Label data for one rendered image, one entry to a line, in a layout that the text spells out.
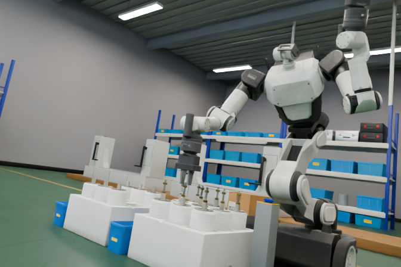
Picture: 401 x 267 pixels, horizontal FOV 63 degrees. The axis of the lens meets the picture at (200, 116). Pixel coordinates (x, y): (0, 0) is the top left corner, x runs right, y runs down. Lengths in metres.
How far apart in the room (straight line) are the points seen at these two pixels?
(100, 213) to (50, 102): 6.31
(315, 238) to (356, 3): 1.02
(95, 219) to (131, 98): 7.47
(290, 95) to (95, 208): 1.11
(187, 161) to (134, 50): 8.02
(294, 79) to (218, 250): 0.85
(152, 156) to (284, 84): 3.37
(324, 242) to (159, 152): 3.53
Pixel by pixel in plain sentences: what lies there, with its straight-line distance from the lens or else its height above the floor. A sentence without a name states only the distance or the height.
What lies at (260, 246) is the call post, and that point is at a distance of 1.37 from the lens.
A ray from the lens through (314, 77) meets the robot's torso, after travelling 1.62.
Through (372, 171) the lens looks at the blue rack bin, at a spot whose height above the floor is 0.86.
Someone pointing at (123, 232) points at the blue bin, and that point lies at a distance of 1.52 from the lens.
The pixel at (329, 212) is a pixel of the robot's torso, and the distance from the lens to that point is 1.97.
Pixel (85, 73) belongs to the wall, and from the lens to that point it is 8.33.
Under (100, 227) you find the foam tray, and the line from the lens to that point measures 1.68.
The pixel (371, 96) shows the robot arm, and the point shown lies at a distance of 1.45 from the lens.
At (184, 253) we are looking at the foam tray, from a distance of 1.29.
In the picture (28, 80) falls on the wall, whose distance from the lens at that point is 7.73.
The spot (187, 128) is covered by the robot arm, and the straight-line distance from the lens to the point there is 1.34.
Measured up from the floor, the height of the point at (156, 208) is 0.22.
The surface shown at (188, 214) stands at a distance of 1.37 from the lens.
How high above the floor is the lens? 0.38
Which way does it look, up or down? 10 degrees up
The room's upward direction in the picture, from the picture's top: 9 degrees clockwise
